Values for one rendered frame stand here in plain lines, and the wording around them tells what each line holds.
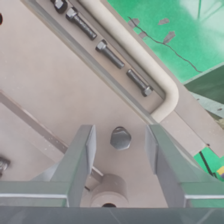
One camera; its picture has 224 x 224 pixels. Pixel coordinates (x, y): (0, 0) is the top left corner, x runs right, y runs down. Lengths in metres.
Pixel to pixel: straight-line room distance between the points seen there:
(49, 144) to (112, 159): 0.07
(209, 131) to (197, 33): 1.38
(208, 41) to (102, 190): 1.63
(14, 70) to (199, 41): 1.60
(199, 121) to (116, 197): 0.22
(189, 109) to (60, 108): 0.23
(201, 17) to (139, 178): 1.60
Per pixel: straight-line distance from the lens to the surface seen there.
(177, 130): 0.33
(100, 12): 0.27
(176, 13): 1.64
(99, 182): 0.18
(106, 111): 0.16
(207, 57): 1.72
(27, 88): 0.18
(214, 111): 0.55
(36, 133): 0.17
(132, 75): 0.28
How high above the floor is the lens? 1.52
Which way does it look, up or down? 73 degrees down
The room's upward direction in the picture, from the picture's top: 175 degrees counter-clockwise
